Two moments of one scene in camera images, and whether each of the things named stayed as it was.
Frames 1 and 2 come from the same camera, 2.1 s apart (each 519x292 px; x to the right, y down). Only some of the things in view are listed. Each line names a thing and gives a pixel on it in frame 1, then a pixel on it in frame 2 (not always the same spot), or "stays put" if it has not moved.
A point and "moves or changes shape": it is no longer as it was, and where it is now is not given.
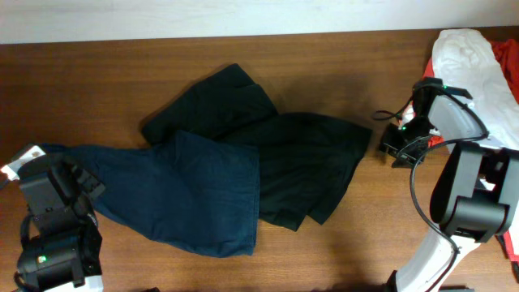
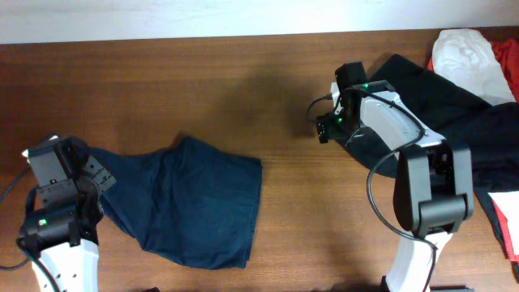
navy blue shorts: (188, 191) moves or changes shape
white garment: (463, 59) stays put
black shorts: (304, 161) → (490, 132)
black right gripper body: (396, 147) → (324, 129)
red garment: (508, 51) stays put
